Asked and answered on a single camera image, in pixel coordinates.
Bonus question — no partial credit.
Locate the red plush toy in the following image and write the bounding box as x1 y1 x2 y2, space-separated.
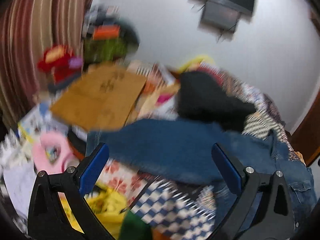
37 45 83 84

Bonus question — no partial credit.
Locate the colourful patchwork bedspread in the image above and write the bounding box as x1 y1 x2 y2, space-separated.
87 62 315 231

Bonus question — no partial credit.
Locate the green patterned storage box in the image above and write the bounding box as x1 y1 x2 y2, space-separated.
84 38 127 63

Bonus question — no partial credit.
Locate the small grey wall panel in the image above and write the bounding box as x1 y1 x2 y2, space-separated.
199 1 241 34

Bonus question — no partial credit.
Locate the yellow cartoon cloth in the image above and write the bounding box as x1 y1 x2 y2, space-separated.
60 182 131 239

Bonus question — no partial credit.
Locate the black folded garment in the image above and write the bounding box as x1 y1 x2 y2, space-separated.
177 71 256 132

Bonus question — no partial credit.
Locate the pink plush toy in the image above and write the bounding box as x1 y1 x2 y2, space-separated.
32 131 79 174

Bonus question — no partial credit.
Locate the brown wooden lap desk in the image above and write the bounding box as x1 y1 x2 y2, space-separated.
50 61 147 132

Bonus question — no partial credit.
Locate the dark grey pillow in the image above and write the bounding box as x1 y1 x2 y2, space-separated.
110 17 140 56

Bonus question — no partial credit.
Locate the brown wooden door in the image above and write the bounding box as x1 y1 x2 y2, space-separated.
291 93 320 166

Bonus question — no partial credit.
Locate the orange shoe box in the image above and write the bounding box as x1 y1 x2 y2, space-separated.
92 25 120 40

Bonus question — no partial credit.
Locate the blue denim jacket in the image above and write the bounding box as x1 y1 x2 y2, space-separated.
86 119 317 231

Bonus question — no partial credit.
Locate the pile of folded clothes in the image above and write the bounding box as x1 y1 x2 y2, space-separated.
82 4 119 38

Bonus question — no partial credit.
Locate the striped red beige curtain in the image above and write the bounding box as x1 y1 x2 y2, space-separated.
1 0 93 128

